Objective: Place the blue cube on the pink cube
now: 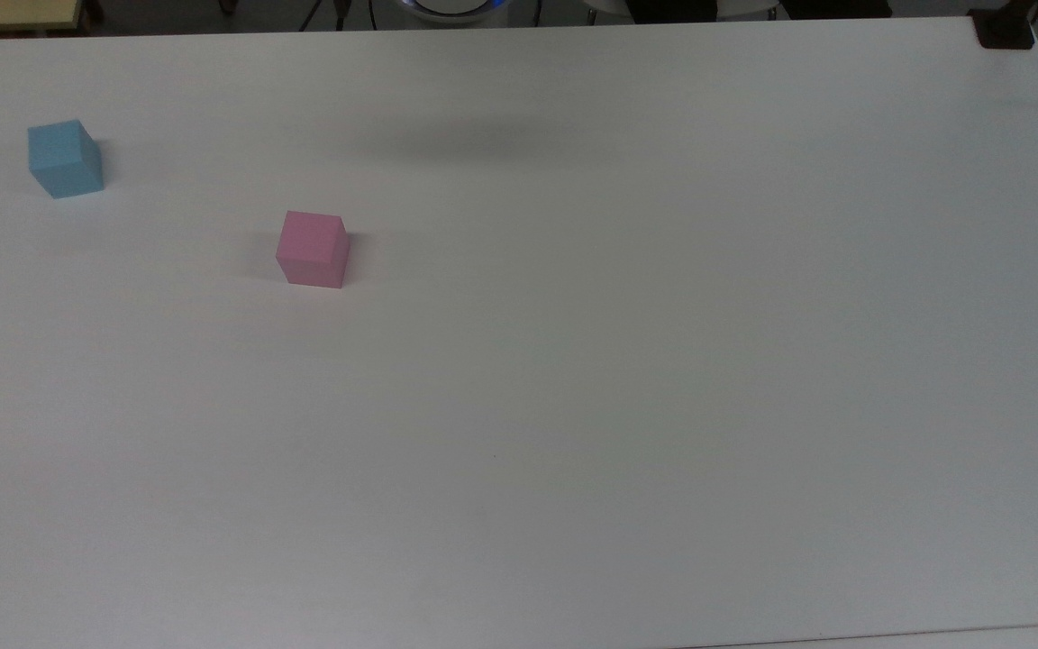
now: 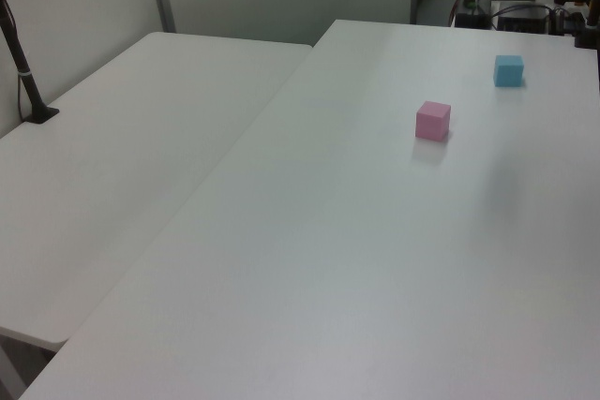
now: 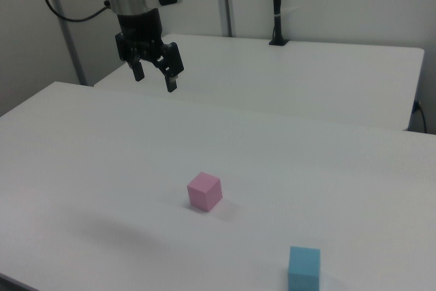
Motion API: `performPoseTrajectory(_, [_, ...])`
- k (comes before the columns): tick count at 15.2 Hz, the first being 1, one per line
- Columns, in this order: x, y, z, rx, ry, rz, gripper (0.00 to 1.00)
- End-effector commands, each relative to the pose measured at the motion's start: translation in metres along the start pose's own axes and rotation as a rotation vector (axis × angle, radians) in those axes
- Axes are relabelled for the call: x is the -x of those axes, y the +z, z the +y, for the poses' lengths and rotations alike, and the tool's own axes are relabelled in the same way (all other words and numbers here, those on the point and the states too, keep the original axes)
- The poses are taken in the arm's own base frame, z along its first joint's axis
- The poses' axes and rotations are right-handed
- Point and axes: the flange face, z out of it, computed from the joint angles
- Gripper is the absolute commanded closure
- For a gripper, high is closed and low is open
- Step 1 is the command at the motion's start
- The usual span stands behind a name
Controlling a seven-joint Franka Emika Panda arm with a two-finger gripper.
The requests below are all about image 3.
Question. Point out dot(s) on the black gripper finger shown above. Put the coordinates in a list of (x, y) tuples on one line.
[(137, 71), (172, 66)]

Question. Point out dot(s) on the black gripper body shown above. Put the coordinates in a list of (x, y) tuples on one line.
[(139, 28)]

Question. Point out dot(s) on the blue foam cube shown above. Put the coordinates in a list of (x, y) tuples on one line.
[(303, 270)]

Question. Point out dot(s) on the pink foam cube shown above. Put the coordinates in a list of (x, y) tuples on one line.
[(204, 192)]

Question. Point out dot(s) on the white rectangular desk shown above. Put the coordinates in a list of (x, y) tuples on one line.
[(289, 76)]

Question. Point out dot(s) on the slanted grey metal frame post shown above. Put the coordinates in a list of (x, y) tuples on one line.
[(69, 45)]

